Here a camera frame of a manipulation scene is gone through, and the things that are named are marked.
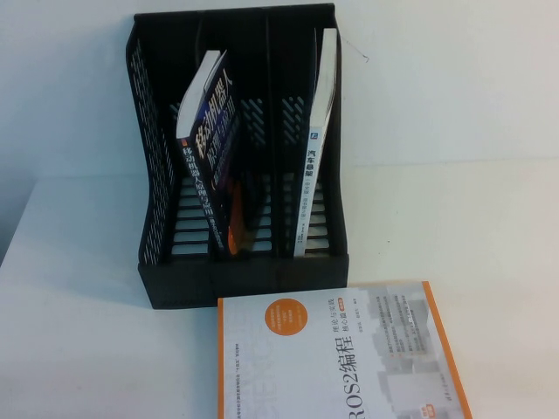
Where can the dark colourful robotics book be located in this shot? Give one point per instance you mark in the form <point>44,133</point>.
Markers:
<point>209,166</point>

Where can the black plastic book stand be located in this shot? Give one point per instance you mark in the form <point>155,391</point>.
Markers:
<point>279,275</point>

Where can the white book with black print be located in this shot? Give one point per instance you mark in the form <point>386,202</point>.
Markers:
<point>316,153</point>

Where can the white orange ROS2 book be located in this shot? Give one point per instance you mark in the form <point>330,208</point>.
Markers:
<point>349,358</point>

